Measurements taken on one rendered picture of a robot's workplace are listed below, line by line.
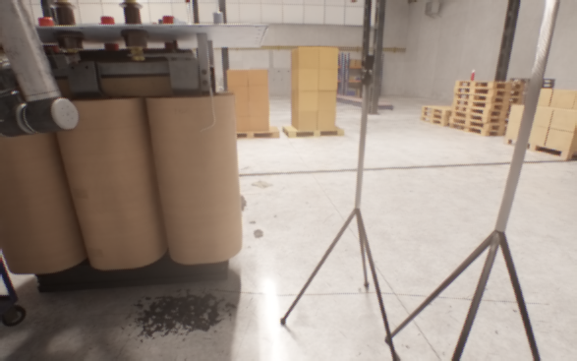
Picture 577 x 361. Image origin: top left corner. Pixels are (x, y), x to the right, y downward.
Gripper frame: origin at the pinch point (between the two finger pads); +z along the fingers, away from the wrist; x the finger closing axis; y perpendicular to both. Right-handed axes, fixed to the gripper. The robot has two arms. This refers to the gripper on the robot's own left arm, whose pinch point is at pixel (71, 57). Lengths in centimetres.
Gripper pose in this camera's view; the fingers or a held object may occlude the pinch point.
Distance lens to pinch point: 159.0
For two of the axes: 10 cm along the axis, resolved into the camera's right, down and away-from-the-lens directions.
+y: -0.5, -8.6, -5.1
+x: -9.8, -0.6, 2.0
